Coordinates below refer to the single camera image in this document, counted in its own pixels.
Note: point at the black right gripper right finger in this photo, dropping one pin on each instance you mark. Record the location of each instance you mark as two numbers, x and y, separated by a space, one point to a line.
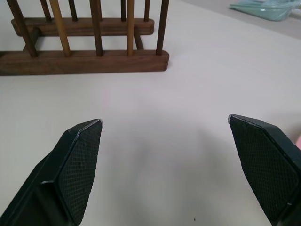
265 169

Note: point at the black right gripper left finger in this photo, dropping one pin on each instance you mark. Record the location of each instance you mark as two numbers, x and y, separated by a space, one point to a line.
70 174

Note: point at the wooden dish rack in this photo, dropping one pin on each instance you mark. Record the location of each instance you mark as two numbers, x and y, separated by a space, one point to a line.
77 42

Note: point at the light green plastic object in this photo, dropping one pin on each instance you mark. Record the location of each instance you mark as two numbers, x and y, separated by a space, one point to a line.
261 12

